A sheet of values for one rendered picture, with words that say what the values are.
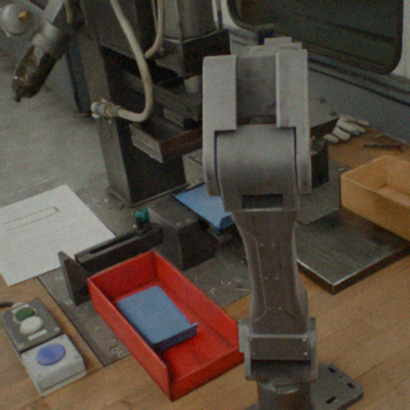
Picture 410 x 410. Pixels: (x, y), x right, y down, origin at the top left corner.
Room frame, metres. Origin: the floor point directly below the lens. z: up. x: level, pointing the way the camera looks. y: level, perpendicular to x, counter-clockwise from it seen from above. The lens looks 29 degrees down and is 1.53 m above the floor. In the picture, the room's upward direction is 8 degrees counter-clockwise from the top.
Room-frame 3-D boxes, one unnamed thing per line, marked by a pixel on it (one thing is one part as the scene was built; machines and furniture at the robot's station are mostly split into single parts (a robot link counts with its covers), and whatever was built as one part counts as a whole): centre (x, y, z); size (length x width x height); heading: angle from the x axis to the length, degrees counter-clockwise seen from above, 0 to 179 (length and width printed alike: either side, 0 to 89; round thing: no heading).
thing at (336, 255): (0.90, -0.21, 0.91); 0.17 x 0.16 x 0.02; 118
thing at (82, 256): (0.91, 0.15, 0.95); 0.15 x 0.03 x 0.10; 118
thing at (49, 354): (0.71, 0.24, 0.93); 0.04 x 0.04 x 0.02
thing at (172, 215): (1.00, -0.01, 0.98); 0.20 x 0.10 x 0.01; 118
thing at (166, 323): (0.78, 0.10, 0.92); 0.15 x 0.07 x 0.03; 25
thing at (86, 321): (1.08, 0.00, 0.88); 0.65 x 0.50 x 0.03; 118
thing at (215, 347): (0.76, 0.08, 0.93); 0.25 x 0.12 x 0.06; 28
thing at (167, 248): (1.00, -0.01, 0.94); 0.20 x 0.10 x 0.07; 118
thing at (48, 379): (0.71, 0.24, 0.90); 0.07 x 0.07 x 0.06; 28
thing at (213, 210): (0.96, -0.02, 1.00); 0.15 x 0.07 x 0.03; 29
